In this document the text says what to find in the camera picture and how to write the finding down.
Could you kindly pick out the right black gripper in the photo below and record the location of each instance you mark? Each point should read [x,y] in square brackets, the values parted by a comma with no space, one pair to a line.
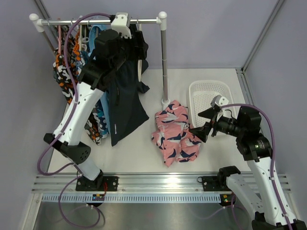
[202,132]

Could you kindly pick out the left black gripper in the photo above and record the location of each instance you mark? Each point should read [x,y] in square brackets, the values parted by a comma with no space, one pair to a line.
[138,52]

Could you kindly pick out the beige wooden hanger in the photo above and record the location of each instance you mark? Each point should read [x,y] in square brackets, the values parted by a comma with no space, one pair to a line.
[139,68]

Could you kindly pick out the pink shark print shorts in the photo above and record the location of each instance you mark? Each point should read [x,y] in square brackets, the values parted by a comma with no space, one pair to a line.
[172,137]

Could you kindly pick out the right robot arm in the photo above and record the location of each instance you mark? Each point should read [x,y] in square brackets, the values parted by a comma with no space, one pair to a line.
[269,210]

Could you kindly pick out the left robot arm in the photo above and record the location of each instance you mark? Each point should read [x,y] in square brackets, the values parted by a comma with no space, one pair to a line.
[110,52]

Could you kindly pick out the light blue shorts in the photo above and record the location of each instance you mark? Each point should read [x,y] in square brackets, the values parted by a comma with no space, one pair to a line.
[96,33]

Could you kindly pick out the white plastic hanger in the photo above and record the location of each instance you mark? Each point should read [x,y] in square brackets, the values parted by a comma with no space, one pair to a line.
[83,37]

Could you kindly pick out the navy blue shorts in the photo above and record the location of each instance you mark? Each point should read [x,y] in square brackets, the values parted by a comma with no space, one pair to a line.
[125,110]

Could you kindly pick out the pink hanger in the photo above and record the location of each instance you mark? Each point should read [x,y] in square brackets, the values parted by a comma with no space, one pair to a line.
[62,32]

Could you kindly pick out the orange black camouflage shorts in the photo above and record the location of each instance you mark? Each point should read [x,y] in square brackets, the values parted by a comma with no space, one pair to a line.
[61,75]

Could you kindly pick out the white perforated plastic basket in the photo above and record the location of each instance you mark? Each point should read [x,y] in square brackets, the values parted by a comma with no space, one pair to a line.
[201,94]

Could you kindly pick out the white metal clothes rack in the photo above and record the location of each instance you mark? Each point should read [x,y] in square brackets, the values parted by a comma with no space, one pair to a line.
[160,20]

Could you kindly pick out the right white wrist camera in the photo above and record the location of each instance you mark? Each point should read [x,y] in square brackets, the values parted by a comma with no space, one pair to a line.
[219,101]

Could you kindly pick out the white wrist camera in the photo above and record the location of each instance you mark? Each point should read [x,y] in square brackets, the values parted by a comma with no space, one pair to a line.
[219,101]
[121,24]

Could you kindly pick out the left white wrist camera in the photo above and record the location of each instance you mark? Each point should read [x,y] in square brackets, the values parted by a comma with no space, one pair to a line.
[121,24]

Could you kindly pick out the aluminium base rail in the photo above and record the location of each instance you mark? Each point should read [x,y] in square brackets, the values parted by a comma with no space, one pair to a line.
[131,183]

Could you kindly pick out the left aluminium frame post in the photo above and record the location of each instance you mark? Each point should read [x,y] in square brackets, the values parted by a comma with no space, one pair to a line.
[42,9]

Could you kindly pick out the aluminium frame post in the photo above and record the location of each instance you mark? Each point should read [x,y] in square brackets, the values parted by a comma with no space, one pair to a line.
[277,7]
[42,9]

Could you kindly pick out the right aluminium frame post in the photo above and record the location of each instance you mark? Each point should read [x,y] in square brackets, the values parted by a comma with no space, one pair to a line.
[277,7]

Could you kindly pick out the white slotted cable duct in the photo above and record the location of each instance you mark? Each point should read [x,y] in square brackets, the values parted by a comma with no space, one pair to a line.
[133,198]

